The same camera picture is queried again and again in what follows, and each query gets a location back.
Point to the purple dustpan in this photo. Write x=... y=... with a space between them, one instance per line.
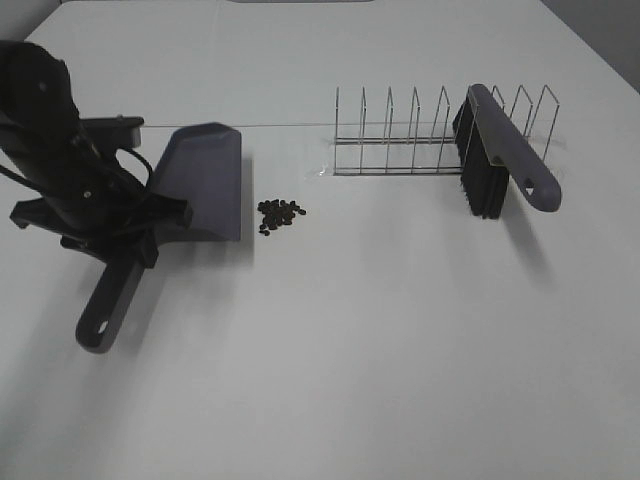
x=198 y=187

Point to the metal wire rack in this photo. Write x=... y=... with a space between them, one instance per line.
x=419 y=141

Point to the purple hand brush black bristles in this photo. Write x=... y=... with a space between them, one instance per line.
x=492 y=151

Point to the pile of coffee beans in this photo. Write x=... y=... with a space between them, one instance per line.
x=277 y=213

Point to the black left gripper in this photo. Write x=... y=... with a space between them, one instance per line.
x=95 y=199

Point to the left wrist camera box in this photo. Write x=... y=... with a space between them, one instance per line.
x=114 y=132

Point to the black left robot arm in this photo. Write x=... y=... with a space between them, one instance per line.
x=36 y=94

